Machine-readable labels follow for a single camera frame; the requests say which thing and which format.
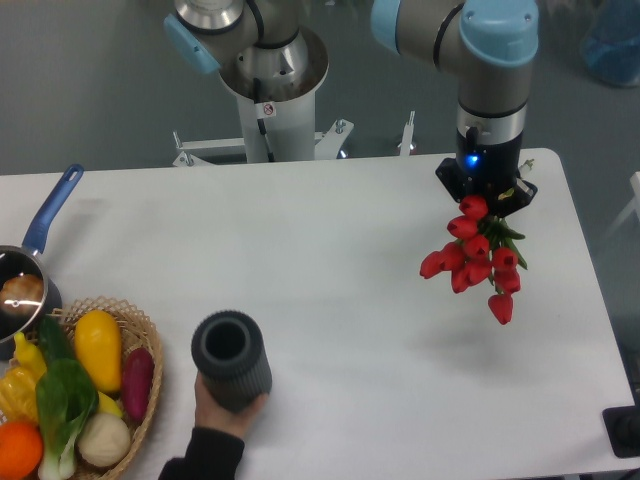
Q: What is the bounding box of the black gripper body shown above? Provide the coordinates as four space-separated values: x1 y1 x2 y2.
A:
435 134 538 217

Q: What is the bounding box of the red tulip bouquet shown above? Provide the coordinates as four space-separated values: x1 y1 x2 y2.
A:
419 195 528 325

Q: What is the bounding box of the dark grey ribbed vase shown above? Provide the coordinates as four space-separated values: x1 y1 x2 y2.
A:
191 310 273 413

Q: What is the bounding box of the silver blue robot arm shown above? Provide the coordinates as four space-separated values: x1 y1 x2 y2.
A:
163 1 539 218

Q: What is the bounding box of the black sleeved forearm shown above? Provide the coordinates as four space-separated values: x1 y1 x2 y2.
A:
159 427 245 480

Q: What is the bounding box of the person's hand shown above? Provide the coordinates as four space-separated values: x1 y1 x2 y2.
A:
194 373 269 440

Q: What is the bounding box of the blue translucent bag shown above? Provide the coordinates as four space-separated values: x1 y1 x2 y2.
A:
580 0 639 88

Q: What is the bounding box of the black device at table edge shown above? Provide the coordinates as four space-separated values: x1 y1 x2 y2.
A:
602 406 639 458

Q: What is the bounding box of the woven wicker basket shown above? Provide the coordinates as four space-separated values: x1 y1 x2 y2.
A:
0 295 165 480

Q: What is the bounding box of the purple eggplant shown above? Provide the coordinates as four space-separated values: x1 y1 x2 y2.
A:
121 348 154 423

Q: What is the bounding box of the yellow squash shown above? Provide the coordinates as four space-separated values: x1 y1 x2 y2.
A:
74 310 122 395

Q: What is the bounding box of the green bok choy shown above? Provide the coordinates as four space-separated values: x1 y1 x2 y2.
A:
36 359 98 479

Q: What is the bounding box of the small yellow pepper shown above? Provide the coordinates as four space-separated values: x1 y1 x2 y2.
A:
13 332 47 380

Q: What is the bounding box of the yellow bell pepper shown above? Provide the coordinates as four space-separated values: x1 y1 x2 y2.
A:
1 367 39 425

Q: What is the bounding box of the orange fruit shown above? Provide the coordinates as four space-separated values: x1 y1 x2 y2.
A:
1 421 43 479

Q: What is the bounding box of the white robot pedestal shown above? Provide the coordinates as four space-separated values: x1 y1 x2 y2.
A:
172 24 418 168

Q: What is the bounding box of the blue handled saucepan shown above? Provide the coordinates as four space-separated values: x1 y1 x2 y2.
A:
1 164 84 361

